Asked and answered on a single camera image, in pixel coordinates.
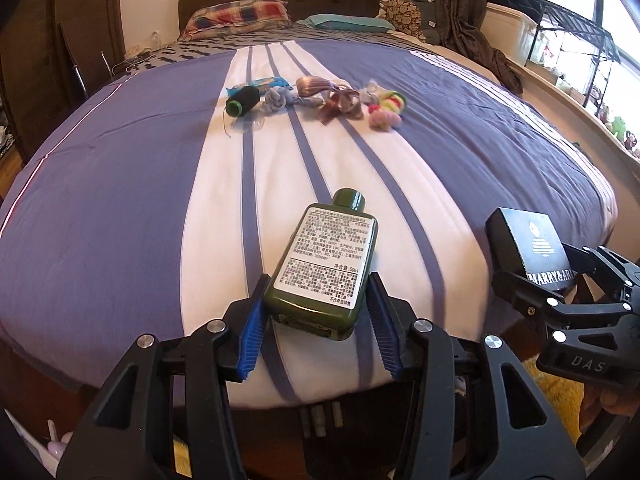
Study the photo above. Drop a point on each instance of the green frog toy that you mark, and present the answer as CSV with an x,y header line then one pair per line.
x,y
617,127

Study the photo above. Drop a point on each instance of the brown wooden wardrobe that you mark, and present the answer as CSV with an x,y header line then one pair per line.
x,y
30,60

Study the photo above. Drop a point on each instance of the plaid pillow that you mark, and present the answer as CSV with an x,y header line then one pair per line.
x,y
235,17

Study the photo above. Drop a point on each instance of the black thread spool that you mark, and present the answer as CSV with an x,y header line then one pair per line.
x,y
244,100

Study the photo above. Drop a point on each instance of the brown curtain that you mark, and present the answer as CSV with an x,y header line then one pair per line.
x,y
460,5

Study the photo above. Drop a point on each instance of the white storage box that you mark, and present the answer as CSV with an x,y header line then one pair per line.
x,y
507,35

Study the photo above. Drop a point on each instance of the blue snack wrapper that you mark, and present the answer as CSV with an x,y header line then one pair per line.
x,y
267,82

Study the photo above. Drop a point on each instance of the teal pillow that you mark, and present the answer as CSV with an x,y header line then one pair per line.
x,y
345,22

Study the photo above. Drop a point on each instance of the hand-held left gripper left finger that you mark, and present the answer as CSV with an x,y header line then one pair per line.
x,y
252,335

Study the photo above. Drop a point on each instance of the grey zigzag patterned sheet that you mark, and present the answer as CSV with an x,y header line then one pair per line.
x,y
200,50

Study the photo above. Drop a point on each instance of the purple white striped blanket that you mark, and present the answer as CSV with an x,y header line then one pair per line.
x,y
125,210

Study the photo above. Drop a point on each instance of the small grey cloth toy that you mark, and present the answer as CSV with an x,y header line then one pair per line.
x,y
371,92

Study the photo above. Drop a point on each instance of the green plastic bottle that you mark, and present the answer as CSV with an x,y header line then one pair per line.
x,y
320,260

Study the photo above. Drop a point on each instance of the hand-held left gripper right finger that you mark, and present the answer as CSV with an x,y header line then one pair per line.
x,y
382,330

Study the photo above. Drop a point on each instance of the black metal rack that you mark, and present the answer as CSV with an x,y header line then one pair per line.
x,y
575,27

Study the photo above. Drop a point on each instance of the pink knitted ball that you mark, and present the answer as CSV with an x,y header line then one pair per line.
x,y
384,119

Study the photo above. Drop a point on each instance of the brown satin ribbon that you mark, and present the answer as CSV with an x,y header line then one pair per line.
x,y
332,102

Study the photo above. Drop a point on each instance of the metal folding chair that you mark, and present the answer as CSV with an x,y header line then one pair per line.
x,y
80,70

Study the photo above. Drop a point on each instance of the clear plastic wrapper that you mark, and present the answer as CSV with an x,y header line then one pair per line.
x,y
250,125

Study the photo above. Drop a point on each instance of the black cardboard box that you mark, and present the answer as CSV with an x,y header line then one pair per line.
x,y
510,245

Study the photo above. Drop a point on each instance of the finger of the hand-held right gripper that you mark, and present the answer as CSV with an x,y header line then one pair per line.
x,y
612,262
575,317

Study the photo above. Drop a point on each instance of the person's right hand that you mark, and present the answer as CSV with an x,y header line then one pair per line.
x,y
615,402

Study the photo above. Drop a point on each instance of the lavender plastic object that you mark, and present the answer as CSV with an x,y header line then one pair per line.
x,y
60,447

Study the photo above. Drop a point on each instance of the grey crumpled sock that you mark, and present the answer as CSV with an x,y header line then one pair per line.
x,y
280,97

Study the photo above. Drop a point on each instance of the round patterned plush cushion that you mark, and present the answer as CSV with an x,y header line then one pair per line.
x,y
407,12

